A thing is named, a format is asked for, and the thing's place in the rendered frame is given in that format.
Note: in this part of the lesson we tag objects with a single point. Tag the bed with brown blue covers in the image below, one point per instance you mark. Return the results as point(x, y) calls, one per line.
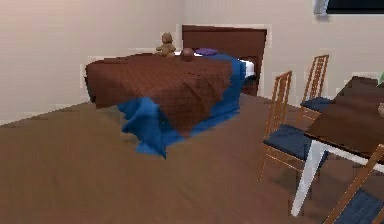
point(173, 83)

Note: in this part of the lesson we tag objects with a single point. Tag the green object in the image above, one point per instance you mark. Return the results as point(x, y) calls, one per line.
point(381, 79)

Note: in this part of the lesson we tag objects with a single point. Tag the pale small object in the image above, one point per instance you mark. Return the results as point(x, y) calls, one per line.
point(381, 110)

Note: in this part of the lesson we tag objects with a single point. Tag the brown teddy bear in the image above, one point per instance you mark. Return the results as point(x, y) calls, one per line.
point(166, 46)

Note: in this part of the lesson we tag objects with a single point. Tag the purple pillow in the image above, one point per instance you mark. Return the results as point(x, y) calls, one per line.
point(206, 51)

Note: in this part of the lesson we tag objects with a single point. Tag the brown ball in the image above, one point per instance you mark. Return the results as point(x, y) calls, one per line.
point(187, 54)

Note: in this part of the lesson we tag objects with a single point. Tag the brown table with white legs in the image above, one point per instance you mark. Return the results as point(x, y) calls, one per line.
point(353, 120)

